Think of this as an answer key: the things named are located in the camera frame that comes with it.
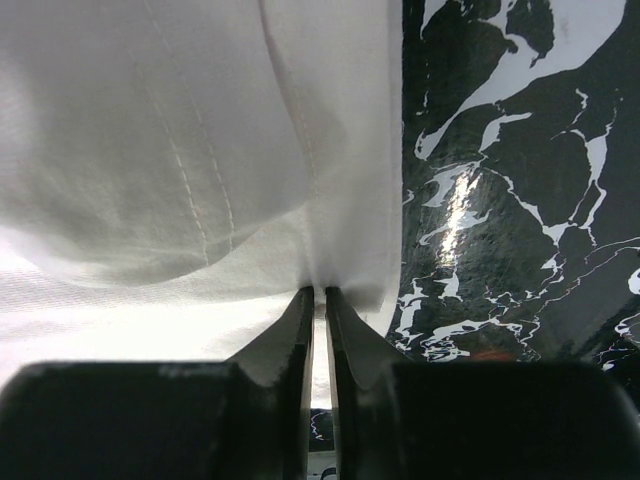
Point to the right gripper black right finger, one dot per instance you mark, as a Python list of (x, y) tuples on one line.
[(395, 418)]

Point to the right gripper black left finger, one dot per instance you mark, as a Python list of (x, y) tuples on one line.
[(246, 417)]

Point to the white green Charlie Brown t-shirt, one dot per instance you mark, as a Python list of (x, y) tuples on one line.
[(172, 172)]

